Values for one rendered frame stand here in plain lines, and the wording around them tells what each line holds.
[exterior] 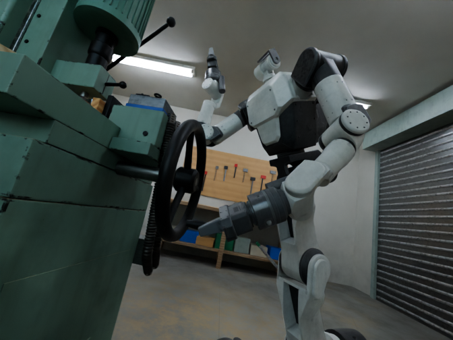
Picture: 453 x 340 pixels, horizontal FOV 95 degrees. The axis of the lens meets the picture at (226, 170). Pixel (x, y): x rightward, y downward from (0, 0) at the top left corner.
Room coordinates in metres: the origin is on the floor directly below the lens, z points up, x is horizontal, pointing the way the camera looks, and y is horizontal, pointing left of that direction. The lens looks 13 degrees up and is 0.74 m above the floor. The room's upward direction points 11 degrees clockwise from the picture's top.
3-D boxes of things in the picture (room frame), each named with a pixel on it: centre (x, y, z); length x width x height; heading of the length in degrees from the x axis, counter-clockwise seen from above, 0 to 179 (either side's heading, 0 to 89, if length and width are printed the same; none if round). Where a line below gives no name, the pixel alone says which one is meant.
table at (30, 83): (0.55, 0.32, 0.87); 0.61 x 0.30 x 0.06; 174
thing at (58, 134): (0.53, 0.37, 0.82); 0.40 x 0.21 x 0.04; 174
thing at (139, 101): (0.55, 0.23, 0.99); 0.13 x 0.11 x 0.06; 174
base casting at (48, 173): (0.55, 0.55, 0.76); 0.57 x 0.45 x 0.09; 84
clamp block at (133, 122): (0.54, 0.23, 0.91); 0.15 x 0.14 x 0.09; 174
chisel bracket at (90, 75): (0.54, 0.45, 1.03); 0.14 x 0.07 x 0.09; 84
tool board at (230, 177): (3.88, -0.17, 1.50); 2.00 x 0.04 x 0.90; 90
